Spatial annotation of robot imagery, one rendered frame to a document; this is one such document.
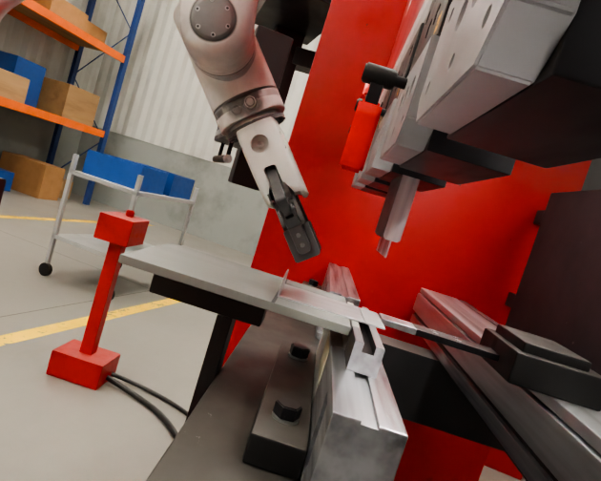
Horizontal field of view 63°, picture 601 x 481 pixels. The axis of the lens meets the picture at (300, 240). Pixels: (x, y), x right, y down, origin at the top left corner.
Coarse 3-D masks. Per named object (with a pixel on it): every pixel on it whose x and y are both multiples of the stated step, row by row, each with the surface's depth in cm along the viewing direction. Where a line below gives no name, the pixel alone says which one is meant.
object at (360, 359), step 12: (360, 324) 60; (360, 336) 50; (372, 336) 52; (348, 348) 51; (360, 348) 48; (372, 348) 49; (348, 360) 48; (360, 360) 48; (372, 360) 48; (360, 372) 48; (372, 372) 48
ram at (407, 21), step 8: (408, 0) 130; (416, 0) 87; (424, 0) 65; (408, 8) 113; (416, 8) 78; (408, 16) 98; (416, 16) 71; (424, 16) 56; (408, 24) 87; (400, 32) 118; (408, 32) 78; (400, 40) 103; (400, 48) 92; (392, 56) 119; (392, 64) 104; (400, 64) 74
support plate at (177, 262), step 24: (144, 264) 53; (168, 264) 55; (192, 264) 60; (216, 264) 64; (240, 264) 70; (216, 288) 53; (240, 288) 55; (264, 288) 59; (312, 288) 69; (288, 312) 53; (312, 312) 54
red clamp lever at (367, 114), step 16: (368, 64) 44; (368, 80) 44; (384, 80) 44; (400, 80) 44; (368, 96) 44; (368, 112) 44; (352, 128) 44; (368, 128) 44; (352, 144) 44; (368, 144) 44; (352, 160) 44
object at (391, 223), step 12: (396, 180) 59; (408, 180) 55; (396, 192) 56; (408, 192) 55; (384, 204) 64; (396, 204) 55; (408, 204) 55; (384, 216) 60; (396, 216) 55; (384, 228) 56; (396, 228) 55; (384, 240) 60; (396, 240) 56; (384, 252) 57
